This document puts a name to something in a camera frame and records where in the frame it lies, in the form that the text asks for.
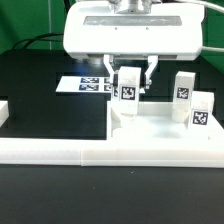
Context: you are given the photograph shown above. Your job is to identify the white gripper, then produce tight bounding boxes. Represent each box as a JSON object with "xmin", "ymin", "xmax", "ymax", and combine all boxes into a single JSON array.
[{"xmin": 63, "ymin": 1, "xmax": 205, "ymax": 89}]

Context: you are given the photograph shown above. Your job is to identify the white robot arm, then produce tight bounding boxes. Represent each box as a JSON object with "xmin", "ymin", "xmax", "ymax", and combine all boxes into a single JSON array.
[{"xmin": 63, "ymin": 0, "xmax": 205, "ymax": 87}]

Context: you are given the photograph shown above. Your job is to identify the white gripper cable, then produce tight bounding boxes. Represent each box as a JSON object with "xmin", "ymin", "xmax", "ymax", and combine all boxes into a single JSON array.
[{"xmin": 179, "ymin": 0, "xmax": 224, "ymax": 54}]

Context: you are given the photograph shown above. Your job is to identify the white square table top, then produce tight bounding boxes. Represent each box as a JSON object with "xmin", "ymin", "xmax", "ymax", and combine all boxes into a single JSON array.
[{"xmin": 107, "ymin": 101, "xmax": 224, "ymax": 140}]

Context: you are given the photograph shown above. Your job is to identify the white marker tag plate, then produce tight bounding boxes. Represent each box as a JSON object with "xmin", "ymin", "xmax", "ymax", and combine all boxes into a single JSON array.
[{"xmin": 55, "ymin": 76, "xmax": 146, "ymax": 95}]

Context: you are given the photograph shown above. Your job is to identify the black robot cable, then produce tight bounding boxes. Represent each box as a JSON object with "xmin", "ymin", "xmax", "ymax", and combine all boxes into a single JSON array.
[{"xmin": 11, "ymin": 32, "xmax": 65, "ymax": 51}]

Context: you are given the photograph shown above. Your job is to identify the white U-shaped obstacle fence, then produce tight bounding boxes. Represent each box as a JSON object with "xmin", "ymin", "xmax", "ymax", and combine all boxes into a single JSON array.
[{"xmin": 0, "ymin": 100, "xmax": 224, "ymax": 169}]

